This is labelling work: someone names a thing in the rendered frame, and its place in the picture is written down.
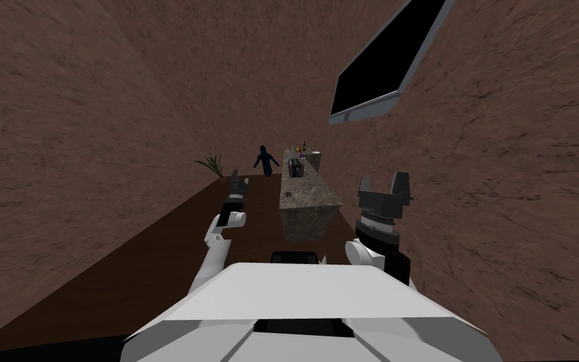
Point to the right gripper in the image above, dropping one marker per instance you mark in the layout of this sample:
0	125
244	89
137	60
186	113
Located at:
379	203

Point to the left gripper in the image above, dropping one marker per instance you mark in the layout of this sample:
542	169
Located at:
237	188

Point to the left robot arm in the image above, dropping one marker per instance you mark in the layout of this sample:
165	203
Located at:
217	241

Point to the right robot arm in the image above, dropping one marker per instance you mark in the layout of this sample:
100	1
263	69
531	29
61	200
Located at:
380	246

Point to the green potted plant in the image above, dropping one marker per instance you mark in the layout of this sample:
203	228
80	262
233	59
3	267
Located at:
213	166

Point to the dark blue figure statue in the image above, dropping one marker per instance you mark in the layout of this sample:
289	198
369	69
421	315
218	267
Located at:
266	160

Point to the grey stone kitchen counter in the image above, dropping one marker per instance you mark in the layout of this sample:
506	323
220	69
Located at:
305	193

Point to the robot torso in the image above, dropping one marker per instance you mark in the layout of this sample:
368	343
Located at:
299	311

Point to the dark window with grey frame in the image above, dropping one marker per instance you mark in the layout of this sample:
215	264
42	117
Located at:
387	58

